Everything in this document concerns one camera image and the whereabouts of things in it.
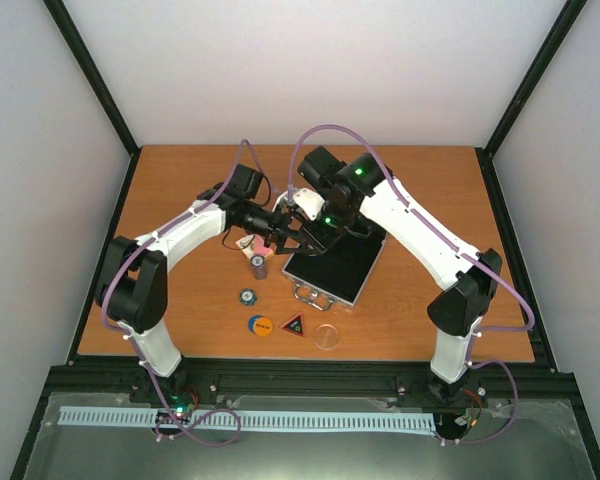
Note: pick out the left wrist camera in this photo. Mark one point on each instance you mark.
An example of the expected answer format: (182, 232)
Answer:
(245, 183)

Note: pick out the clear round dealer button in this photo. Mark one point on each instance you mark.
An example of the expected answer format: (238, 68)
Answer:
(326, 336)

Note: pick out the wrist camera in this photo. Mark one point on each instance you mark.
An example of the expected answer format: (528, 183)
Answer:
(245, 183)
(308, 201)

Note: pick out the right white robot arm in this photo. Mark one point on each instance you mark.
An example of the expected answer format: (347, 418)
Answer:
(339, 196)

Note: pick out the blue green chip stack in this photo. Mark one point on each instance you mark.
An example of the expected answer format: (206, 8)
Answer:
(248, 297)

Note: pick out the red black triangular button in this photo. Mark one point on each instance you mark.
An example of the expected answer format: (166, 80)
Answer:
(294, 325)

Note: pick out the tall purple chip stack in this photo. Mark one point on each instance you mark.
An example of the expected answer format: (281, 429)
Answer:
(259, 267)

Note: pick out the playing card deck box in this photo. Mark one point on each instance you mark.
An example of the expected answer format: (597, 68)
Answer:
(251, 245)

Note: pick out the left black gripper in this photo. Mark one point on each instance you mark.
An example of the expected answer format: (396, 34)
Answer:
(281, 231)

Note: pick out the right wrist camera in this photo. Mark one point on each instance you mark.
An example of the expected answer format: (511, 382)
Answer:
(308, 201)

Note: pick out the aluminium poker case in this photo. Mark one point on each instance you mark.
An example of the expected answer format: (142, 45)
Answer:
(339, 274)

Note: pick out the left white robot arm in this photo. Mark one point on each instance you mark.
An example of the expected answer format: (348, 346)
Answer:
(132, 290)

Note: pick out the white slotted cable duct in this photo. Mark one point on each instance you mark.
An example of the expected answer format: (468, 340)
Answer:
(251, 421)

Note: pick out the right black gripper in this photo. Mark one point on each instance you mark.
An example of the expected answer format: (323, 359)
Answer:
(319, 237)

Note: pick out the black aluminium frame rail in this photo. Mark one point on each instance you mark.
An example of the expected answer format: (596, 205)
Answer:
(210, 381)

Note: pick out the orange blue round button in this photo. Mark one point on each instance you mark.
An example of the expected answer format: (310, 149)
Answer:
(260, 325)

